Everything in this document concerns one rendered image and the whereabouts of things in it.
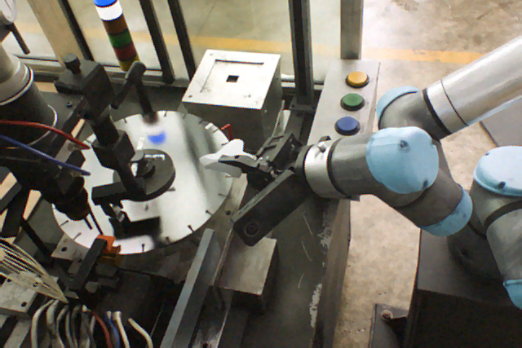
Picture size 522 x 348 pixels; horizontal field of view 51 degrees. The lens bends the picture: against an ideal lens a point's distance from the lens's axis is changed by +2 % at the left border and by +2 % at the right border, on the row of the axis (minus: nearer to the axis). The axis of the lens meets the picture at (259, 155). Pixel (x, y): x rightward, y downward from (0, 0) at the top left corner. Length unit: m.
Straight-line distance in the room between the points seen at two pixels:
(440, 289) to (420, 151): 0.48
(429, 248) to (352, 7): 0.51
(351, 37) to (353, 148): 0.60
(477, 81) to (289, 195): 0.28
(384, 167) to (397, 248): 1.37
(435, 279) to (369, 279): 0.85
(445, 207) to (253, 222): 0.24
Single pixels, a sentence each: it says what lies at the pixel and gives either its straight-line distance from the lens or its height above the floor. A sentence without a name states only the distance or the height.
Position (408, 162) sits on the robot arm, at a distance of 0.61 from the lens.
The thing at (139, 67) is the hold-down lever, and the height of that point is 1.22.
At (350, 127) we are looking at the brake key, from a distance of 1.07.
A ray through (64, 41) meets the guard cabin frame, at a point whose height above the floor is 0.88.
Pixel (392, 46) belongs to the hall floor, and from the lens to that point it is 2.75.
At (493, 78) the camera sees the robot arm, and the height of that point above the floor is 1.19.
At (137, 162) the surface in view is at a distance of 0.96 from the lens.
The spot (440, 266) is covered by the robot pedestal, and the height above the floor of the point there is 0.75.
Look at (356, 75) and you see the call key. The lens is 1.19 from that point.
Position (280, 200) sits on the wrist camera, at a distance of 0.73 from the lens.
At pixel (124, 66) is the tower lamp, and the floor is 0.98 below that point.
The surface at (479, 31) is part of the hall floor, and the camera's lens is 2.89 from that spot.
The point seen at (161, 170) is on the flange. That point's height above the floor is 0.96.
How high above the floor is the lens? 1.68
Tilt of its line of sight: 48 degrees down
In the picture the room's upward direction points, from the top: 10 degrees counter-clockwise
